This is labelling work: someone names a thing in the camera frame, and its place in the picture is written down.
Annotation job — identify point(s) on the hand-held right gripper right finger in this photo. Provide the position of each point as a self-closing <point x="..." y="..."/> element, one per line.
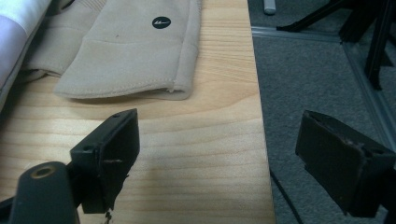
<point x="336" y="161"/>

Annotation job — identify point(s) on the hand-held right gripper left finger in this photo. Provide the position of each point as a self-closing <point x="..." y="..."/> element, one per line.
<point x="115" y="155"/>

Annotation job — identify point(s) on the black metal stand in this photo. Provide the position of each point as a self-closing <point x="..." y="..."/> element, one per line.
<point x="378" y="46"/>

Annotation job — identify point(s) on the black tripod leg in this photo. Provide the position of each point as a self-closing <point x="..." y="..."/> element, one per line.
<point x="311" y="18"/>

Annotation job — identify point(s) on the white cloth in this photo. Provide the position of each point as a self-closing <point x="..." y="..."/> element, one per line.
<point x="15" y="37"/>

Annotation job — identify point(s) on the white pole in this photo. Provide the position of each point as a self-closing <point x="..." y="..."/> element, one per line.
<point x="269" y="6"/>

